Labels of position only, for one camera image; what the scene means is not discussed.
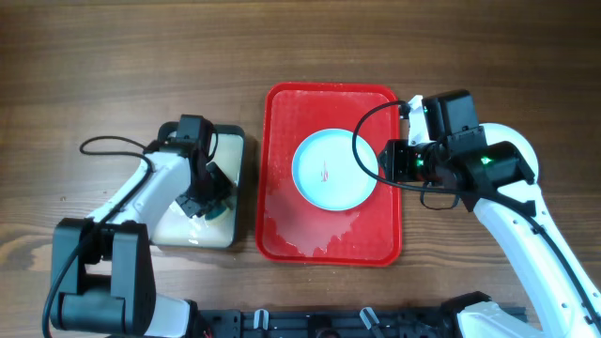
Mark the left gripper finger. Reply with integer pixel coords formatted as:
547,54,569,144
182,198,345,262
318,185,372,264
206,162,233,208
176,194,206,218

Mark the green scrubbing sponge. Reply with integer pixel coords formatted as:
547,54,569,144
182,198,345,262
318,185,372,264
205,199,236,222

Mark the white plate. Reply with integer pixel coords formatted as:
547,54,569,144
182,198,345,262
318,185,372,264
481,123,539,183

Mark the light blue plate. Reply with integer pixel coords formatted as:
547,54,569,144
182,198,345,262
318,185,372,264
291,129,378,211

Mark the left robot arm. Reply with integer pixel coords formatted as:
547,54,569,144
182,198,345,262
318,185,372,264
41,115,243,337

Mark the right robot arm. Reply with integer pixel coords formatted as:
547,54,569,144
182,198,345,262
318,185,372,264
377,90,600,337

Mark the red plastic tray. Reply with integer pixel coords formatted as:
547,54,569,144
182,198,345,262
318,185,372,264
255,83,402,267

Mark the right black cable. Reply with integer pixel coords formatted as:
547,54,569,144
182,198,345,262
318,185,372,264
351,100,601,325

